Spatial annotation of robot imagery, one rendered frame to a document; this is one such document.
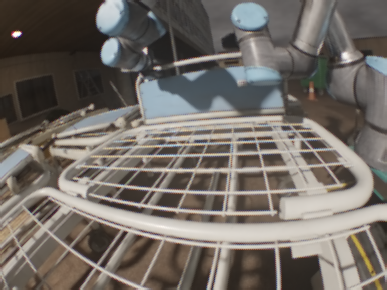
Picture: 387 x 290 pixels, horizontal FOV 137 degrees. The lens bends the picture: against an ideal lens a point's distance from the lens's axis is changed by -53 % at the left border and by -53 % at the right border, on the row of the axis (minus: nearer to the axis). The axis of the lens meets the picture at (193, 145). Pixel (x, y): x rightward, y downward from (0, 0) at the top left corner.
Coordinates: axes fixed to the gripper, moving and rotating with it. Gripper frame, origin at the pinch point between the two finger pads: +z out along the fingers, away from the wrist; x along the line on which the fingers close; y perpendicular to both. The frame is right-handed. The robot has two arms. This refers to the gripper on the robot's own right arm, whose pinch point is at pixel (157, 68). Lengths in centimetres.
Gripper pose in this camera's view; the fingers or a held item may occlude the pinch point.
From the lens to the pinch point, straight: 81.8
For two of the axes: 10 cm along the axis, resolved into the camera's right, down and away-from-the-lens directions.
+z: 2.7, -2.4, 9.3
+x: -1.1, -9.7, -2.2
